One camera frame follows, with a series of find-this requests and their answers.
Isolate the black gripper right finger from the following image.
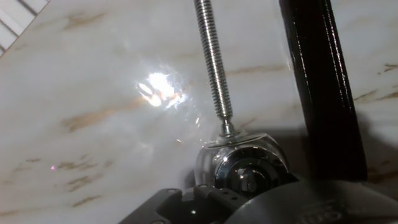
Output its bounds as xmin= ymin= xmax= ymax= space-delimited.
xmin=285 ymin=172 xmax=300 ymax=184

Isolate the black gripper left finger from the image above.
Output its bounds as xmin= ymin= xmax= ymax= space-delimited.
xmin=119 ymin=183 xmax=250 ymax=224

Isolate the chrome jar lid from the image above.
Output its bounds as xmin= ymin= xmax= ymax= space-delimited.
xmin=213 ymin=146 xmax=292 ymax=199

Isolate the small clear glass jar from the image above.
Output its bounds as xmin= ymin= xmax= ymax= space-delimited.
xmin=193 ymin=132 xmax=290 ymax=191

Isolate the black C-clamp with steel screw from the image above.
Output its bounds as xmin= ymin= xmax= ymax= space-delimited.
xmin=192 ymin=0 xmax=369 ymax=183

